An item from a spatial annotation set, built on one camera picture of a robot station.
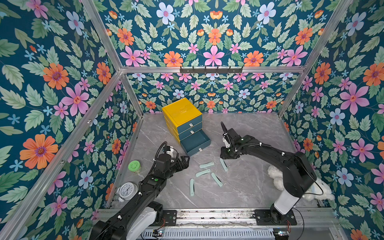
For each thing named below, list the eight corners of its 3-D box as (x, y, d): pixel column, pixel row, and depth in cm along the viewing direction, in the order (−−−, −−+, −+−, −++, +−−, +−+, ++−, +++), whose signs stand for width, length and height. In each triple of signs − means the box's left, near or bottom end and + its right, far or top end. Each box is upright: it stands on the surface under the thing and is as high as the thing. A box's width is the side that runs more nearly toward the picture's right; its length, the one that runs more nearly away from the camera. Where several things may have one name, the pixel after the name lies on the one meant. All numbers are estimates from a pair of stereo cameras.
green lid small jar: (129, 173, 90) (126, 170, 87) (132, 163, 95) (129, 160, 91) (140, 173, 90) (137, 170, 87) (142, 163, 95) (140, 160, 91)
